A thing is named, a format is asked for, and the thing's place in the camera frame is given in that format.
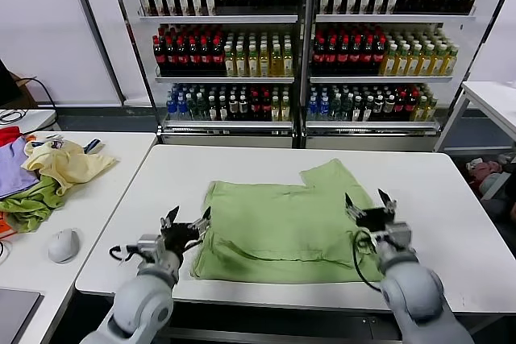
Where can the purple shirt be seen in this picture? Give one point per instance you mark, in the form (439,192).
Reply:
(14,171)

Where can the white side table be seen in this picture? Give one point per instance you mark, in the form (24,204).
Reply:
(492,98)

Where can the light green t-shirt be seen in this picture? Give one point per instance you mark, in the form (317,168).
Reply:
(282,223)

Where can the small blue drink bottle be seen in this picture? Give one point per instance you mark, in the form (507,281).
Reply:
(312,110)
(323,110)
(172,110)
(182,110)

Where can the brown cardboard box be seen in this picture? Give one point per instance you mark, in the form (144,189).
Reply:
(28,98)

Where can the red cloth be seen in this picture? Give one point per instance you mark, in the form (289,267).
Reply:
(9,135)

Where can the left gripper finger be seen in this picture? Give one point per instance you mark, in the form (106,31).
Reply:
(170,219)
(201,224)

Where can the small red label cola bottle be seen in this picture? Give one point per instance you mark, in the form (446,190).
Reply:
(399,110)
(411,110)
(254,110)
(265,110)

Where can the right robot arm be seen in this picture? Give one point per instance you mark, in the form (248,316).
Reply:
(411,291)

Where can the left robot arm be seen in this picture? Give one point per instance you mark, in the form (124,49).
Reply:
(137,303)

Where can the crumpled olive green garment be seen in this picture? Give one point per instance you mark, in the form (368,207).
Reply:
(32,207)

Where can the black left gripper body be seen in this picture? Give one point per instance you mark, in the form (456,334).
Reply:
(179,237)

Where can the pink clothes pile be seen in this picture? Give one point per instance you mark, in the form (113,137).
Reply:
(483,171)

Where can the small green drink bottle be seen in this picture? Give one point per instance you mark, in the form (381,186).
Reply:
(200,110)
(346,110)
(335,110)
(190,110)

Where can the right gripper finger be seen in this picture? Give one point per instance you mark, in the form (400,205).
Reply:
(354,210)
(390,205)

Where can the small dark tea bottle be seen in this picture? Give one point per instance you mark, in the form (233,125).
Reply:
(232,110)
(243,110)
(378,110)
(356,110)
(211,110)
(388,110)
(222,110)
(367,110)

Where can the cola bottle red cap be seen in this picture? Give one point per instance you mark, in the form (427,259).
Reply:
(182,58)
(159,58)
(379,58)
(205,58)
(331,58)
(194,58)
(355,58)
(318,58)
(343,58)
(217,58)
(367,58)
(171,58)

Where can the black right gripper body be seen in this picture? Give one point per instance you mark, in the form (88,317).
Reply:
(375,219)

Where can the navy striped white cloth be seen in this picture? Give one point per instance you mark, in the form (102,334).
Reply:
(93,146)

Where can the white beverage shelf cabinet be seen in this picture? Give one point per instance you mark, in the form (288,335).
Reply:
(217,19)
(395,19)

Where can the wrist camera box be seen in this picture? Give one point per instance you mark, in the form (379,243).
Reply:
(149,244)
(399,233)

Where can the black monitor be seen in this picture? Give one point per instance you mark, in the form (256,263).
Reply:
(8,86)

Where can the small yellow drink bottle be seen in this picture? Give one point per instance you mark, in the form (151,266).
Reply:
(431,110)
(421,110)
(275,110)
(285,110)

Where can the white computer mouse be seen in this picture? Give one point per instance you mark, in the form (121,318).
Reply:
(63,245)

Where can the orange white package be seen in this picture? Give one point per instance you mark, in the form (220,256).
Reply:
(5,229)

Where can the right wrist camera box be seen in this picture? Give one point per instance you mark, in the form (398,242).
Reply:
(399,233)

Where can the white printed cloth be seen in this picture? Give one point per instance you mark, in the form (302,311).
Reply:
(54,143)

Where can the pale yellow shirt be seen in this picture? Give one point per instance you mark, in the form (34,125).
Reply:
(68,167)

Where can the grey laptop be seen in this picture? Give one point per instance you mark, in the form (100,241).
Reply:
(16,312)

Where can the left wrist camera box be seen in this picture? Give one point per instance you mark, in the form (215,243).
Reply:
(149,244)

